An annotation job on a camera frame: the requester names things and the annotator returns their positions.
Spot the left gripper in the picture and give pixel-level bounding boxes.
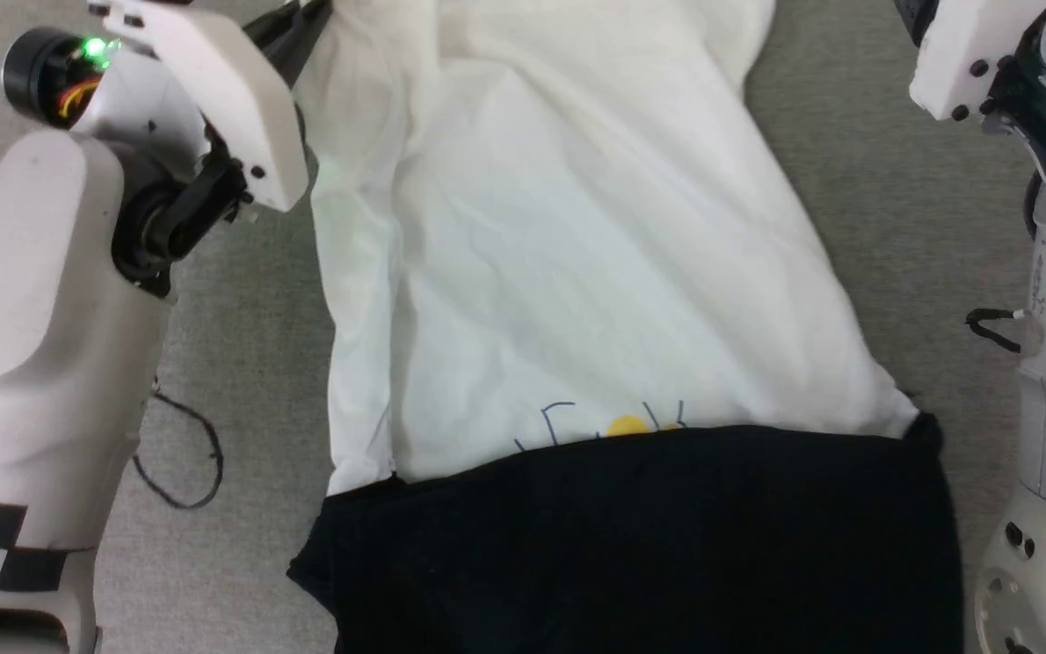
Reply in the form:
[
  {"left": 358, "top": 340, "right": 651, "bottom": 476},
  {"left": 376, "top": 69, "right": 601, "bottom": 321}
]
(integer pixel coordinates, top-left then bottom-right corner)
[{"left": 92, "top": 0, "right": 333, "bottom": 214}]

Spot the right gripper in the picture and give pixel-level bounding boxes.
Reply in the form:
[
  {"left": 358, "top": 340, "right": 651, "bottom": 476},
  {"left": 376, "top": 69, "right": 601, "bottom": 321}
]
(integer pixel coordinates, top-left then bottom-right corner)
[{"left": 893, "top": 0, "right": 1046, "bottom": 124}]

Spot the white and black t-shirt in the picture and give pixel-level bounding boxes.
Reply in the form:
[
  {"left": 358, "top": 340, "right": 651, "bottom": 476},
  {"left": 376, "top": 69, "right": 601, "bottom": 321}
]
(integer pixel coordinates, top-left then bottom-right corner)
[{"left": 287, "top": 0, "right": 964, "bottom": 654}]

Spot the black cloth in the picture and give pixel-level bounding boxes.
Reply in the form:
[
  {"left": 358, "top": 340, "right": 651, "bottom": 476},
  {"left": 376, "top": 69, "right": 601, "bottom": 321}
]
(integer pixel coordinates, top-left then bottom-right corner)
[{"left": 0, "top": 0, "right": 1046, "bottom": 654}]

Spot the thin black cable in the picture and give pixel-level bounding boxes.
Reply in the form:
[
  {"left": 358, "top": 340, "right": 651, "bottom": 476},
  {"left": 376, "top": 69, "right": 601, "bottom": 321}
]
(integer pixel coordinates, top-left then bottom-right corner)
[
  {"left": 131, "top": 386, "right": 226, "bottom": 510},
  {"left": 966, "top": 307, "right": 1028, "bottom": 355}
]

